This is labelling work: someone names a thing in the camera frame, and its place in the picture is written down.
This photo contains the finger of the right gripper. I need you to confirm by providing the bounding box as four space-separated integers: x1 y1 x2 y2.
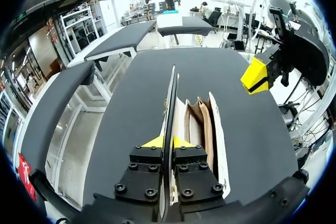
239 42 292 86
246 81 277 96

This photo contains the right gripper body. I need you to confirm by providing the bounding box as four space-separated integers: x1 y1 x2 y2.
269 5 331 88

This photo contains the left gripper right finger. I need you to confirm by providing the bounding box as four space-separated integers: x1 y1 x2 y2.
172 135 225 200

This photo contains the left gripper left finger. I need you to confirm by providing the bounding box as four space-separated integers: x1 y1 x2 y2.
113 135 165 200

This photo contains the pale grey flap handbag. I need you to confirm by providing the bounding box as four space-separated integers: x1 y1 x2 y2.
158 64 232 222

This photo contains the person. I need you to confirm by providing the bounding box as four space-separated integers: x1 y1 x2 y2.
200 1 214 20

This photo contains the white cable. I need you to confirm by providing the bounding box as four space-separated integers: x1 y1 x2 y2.
248 0 274 44

